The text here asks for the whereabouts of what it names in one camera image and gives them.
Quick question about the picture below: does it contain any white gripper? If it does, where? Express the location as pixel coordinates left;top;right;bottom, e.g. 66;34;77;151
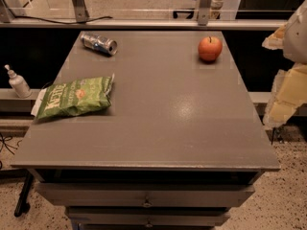
262;0;307;129

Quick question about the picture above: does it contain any green jalapeno chip bag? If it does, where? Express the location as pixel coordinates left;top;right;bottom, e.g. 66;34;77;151
31;75;114;119

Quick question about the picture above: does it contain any red apple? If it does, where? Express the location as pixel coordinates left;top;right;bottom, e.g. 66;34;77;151
198;36;223;62

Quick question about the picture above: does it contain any grey drawer cabinet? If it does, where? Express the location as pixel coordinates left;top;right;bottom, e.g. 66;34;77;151
13;31;279;230

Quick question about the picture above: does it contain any top grey drawer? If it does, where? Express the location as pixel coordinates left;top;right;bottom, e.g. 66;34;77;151
35;183;255;208

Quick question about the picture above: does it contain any grey drawer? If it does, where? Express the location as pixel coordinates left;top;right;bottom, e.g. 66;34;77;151
35;183;255;208
65;207;229;227

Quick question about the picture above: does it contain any crushed silver soda can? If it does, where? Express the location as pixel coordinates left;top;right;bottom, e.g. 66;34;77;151
81;32;117;56

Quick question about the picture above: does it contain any white pump bottle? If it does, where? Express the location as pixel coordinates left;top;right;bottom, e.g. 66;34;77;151
5;64;32;99

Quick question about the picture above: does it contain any black table leg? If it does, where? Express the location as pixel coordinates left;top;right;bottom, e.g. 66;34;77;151
13;173;34;218

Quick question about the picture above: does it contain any metal frame post right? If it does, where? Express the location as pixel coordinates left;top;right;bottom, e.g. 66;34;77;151
198;0;212;26

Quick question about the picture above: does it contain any metal frame post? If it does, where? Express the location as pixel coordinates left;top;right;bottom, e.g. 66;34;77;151
198;0;212;26
72;0;89;23

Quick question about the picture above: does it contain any black cable on shelf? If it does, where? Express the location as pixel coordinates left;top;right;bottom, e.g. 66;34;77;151
9;14;113;25

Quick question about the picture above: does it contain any metal frame post left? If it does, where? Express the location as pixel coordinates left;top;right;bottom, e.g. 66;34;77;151
72;0;89;23

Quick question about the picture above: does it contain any black floor cable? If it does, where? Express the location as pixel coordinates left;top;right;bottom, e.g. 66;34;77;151
0;131;23;171

